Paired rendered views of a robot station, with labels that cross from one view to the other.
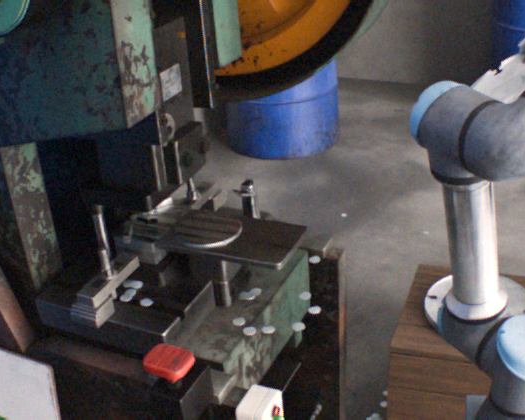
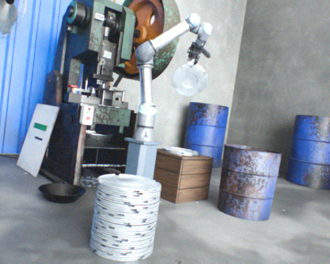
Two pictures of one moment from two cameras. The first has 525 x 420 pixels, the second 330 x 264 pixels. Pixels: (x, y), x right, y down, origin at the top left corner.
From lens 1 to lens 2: 1.89 m
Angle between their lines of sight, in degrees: 32
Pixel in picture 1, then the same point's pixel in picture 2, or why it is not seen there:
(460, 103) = not seen: hidden behind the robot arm
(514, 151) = (139, 49)
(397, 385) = not seen: hidden behind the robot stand
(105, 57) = (88, 34)
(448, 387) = (158, 164)
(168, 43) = (109, 46)
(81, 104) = (83, 45)
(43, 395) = (54, 115)
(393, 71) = not seen: hidden behind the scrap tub
